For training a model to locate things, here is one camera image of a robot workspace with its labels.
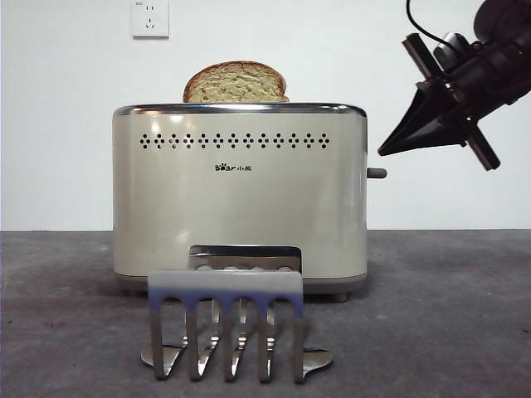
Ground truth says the toasted bread slice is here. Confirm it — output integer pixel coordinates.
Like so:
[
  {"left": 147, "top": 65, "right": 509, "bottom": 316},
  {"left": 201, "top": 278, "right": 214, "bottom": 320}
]
[{"left": 183, "top": 61, "right": 290, "bottom": 104}]

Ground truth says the cream steel two-slot toaster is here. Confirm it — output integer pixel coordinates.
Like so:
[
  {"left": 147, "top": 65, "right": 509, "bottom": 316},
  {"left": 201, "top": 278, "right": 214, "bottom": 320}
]
[{"left": 111, "top": 103, "right": 369, "bottom": 303}]

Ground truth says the stainless steel toast rack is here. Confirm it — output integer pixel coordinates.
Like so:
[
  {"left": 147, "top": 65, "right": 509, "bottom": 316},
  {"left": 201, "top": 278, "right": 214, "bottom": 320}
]
[{"left": 139, "top": 245, "right": 334, "bottom": 385}]

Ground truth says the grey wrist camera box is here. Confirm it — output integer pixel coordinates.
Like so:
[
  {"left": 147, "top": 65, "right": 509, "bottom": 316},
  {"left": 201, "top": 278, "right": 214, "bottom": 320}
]
[{"left": 433, "top": 32, "right": 472, "bottom": 70}]

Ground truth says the black camera cable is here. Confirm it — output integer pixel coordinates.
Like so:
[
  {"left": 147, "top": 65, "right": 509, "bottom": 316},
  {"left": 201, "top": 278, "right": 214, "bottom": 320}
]
[{"left": 405, "top": 0, "right": 447, "bottom": 45}]

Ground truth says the white wall socket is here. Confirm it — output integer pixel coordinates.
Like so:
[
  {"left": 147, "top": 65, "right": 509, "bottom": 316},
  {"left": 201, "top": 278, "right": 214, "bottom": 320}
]
[{"left": 132, "top": 0, "right": 171, "bottom": 41}]

